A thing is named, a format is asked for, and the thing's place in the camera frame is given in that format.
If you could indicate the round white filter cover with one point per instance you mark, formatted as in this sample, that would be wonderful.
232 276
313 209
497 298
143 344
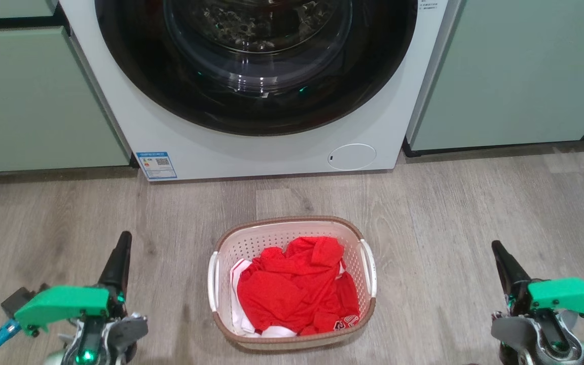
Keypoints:
352 156

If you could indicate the blue energy label sticker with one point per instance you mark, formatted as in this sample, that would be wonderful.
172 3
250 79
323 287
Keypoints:
156 166

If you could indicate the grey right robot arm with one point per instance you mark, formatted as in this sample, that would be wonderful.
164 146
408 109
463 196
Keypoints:
545 357

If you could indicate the green grey left gripper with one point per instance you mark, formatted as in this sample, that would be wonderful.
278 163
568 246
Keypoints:
59 303

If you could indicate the white front-load washing machine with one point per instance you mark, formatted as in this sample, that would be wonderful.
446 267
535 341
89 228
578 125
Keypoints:
271 152

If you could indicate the wide pale green cabinet door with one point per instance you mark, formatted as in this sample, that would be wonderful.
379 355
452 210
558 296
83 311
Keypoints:
515 76

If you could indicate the large pale green cabinet door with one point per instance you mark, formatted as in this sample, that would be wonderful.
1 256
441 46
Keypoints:
28 101

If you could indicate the red garment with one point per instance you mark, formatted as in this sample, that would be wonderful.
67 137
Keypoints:
292 289

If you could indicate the pale green cabinet drawer front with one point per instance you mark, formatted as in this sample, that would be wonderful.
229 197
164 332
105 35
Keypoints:
8 7

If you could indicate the white brown-rimmed laundry basket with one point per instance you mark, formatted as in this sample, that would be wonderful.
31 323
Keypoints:
259 243

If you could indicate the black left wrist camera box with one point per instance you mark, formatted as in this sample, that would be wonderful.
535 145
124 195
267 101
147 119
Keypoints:
17 301

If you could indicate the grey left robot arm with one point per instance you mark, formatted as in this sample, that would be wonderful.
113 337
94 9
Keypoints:
86 357

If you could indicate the white garment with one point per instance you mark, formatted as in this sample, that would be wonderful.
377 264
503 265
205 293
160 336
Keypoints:
239 314

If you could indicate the black round washer door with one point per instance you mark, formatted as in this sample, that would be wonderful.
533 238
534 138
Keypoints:
251 114

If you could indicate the green grey right gripper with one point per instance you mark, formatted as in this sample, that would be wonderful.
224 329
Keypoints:
566 296

